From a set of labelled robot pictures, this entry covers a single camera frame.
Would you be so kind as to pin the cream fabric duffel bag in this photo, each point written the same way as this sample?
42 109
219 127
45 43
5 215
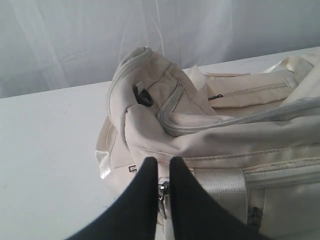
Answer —
251 140

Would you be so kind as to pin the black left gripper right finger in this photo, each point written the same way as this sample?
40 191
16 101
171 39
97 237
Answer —
195 215

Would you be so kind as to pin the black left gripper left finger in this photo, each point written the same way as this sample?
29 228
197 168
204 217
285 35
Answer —
133 216

